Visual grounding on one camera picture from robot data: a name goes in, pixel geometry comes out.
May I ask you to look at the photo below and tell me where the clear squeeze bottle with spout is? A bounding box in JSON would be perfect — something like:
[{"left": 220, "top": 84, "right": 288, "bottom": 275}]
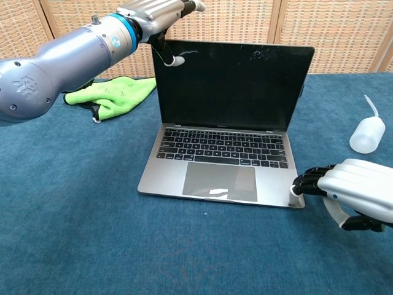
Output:
[{"left": 349, "top": 94, "right": 386, "bottom": 154}]

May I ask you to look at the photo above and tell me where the silver laptop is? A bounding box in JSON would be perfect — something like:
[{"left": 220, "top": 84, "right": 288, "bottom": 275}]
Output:
[{"left": 137, "top": 39, "right": 316, "bottom": 209}]

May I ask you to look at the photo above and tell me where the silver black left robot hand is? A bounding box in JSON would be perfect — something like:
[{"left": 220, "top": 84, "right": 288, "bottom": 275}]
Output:
[{"left": 116, "top": 0, "right": 206, "bottom": 68}]

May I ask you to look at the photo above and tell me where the blue carpet table cover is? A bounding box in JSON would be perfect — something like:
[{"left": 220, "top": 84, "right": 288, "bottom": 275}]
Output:
[{"left": 0, "top": 72, "right": 393, "bottom": 295}]

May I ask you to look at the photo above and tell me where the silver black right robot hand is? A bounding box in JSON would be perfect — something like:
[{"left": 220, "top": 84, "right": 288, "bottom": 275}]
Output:
[{"left": 290, "top": 159, "right": 393, "bottom": 233}]

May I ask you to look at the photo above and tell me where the green microfiber cloth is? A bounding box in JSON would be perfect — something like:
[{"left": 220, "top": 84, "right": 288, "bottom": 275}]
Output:
[{"left": 63, "top": 76, "right": 157, "bottom": 124}]

